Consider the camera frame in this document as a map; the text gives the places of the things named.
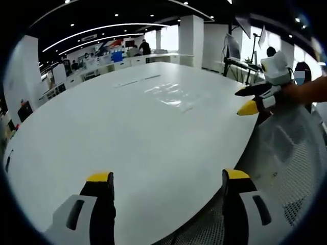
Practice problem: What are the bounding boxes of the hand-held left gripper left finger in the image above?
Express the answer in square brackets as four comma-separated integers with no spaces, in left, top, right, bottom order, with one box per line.
[44,171,116,245]

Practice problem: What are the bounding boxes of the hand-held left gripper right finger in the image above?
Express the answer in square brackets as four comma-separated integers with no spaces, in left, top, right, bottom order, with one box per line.
[221,168,276,245]

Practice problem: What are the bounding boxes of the clear resealable plastic bag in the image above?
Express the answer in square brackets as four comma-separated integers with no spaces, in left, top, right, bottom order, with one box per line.
[143,83,204,113]

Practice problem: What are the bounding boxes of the black monitor stand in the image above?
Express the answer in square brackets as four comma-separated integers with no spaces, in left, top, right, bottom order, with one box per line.
[222,32,264,86]

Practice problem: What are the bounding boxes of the tilted computer monitor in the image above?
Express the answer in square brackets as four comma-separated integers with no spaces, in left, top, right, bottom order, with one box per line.
[222,32,242,61]

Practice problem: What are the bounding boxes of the white mesh office chair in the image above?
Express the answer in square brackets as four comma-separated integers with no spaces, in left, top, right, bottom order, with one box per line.
[153,101,327,245]

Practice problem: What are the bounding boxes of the white square pillar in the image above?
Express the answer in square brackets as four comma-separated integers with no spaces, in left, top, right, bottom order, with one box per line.
[178,14,205,69]

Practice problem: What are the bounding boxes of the black box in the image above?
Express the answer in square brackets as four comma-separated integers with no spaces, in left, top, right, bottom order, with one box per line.
[16,100,34,124]

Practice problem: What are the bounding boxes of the thin white strip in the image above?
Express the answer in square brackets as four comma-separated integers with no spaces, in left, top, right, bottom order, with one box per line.
[113,74,162,88]

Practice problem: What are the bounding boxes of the blue board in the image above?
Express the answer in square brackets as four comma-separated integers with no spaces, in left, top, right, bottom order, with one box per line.
[111,50,125,63]

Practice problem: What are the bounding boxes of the row of white counters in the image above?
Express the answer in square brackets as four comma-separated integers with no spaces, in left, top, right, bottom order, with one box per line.
[39,51,181,102]

